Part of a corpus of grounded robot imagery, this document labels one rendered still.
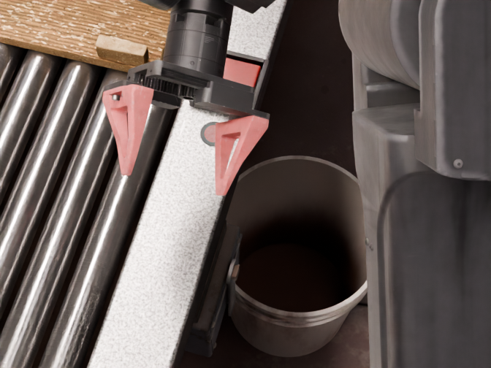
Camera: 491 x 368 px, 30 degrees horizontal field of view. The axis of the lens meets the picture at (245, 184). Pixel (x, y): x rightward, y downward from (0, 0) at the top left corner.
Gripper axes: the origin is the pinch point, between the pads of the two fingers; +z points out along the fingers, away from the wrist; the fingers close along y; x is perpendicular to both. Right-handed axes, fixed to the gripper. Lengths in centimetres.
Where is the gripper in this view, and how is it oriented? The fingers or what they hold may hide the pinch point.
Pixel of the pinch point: (176, 176)
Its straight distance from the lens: 83.0
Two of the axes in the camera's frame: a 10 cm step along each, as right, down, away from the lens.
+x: 5.2, -0.4, -8.5
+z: -1.4, 9.8, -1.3
